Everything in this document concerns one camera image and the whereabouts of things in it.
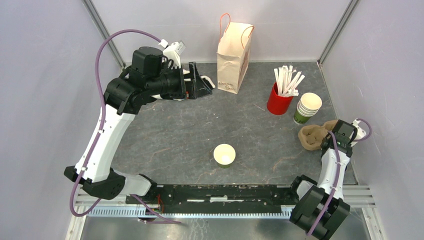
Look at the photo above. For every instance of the metal cable duct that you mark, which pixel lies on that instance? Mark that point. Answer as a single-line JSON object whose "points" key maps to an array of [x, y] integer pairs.
{"points": [[141, 212]]}

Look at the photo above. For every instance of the green paper coffee cup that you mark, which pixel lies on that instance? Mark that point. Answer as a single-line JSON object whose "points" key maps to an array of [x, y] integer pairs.
{"points": [[224, 155]]}

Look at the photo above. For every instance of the stack of paper cups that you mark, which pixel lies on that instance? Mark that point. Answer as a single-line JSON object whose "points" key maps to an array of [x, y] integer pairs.
{"points": [[308, 105]]}

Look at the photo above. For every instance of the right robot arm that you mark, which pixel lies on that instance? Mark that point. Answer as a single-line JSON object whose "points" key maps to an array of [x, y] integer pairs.
{"points": [[320, 208]]}

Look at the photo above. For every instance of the white wrapped straws bundle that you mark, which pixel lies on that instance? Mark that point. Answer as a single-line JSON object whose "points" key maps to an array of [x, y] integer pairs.
{"points": [[287, 80]]}

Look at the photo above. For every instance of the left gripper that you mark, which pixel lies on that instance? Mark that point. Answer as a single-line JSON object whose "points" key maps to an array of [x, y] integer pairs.
{"points": [[186, 89]]}

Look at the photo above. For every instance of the brown cardboard cup carrier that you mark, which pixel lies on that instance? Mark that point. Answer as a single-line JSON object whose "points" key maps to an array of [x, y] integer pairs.
{"points": [[311, 136]]}

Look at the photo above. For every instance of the paper takeout bag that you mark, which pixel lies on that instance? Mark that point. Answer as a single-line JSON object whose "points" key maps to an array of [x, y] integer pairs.
{"points": [[233, 54]]}

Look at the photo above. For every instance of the red straw holder cup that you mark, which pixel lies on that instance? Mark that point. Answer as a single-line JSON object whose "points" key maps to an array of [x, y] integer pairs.
{"points": [[278, 105]]}

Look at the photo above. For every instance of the black white striped cloth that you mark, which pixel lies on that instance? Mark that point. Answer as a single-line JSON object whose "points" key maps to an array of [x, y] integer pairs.
{"points": [[208, 81]]}

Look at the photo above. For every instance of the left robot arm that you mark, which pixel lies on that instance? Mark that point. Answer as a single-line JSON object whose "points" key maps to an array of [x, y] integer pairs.
{"points": [[153, 74]]}

